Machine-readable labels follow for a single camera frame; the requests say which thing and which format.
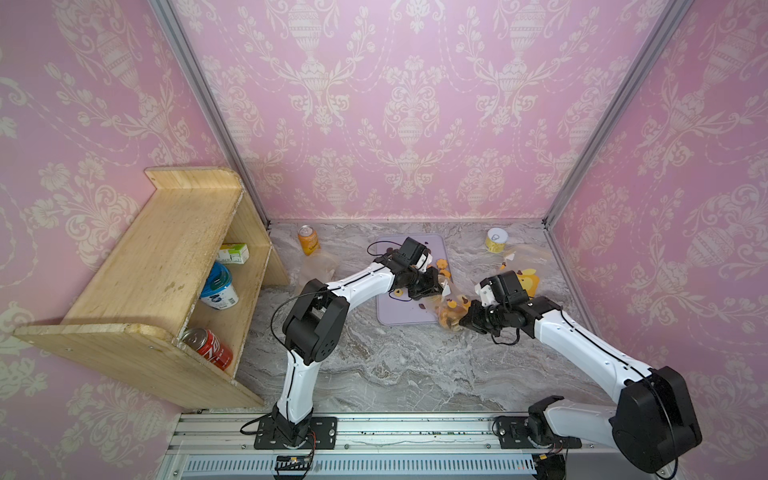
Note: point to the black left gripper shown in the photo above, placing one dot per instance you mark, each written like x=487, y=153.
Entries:
x=431, y=286

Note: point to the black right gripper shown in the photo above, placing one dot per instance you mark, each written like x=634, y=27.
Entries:
x=473, y=318

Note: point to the ziploc bag with yellow chick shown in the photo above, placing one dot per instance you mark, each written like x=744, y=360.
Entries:
x=523, y=261

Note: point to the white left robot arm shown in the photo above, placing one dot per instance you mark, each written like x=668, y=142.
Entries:
x=313, y=327

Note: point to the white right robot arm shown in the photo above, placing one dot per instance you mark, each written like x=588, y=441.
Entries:
x=652, y=421

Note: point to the pile of assorted cookies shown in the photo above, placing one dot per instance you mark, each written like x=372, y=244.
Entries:
x=433, y=303

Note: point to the lilac plastic tray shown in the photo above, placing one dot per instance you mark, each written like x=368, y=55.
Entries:
x=397, y=309

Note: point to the yellow tin can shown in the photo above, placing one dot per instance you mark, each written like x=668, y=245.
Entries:
x=496, y=239

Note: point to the orange Schweppes soda can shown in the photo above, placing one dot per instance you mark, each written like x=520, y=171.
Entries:
x=308, y=239

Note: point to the green white carton box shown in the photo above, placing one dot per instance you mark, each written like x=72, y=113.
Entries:
x=233, y=253

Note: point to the blue lid white tub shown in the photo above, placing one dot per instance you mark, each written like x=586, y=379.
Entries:
x=218, y=291

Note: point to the red soda can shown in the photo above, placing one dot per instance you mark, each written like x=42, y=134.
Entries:
x=208, y=345

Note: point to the wooden shelf unit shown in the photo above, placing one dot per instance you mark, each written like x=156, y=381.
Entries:
x=129, y=321

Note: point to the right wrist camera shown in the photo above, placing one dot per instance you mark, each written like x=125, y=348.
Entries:
x=486, y=295

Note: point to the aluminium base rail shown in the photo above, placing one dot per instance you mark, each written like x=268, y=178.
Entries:
x=383, y=446

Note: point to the aluminium frame post left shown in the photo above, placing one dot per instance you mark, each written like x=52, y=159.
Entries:
x=193, y=71

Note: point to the aluminium frame post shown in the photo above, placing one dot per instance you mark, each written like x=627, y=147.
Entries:
x=660, y=34
x=193, y=71

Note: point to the aluminium frame post right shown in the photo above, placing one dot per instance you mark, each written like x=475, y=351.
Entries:
x=660, y=34

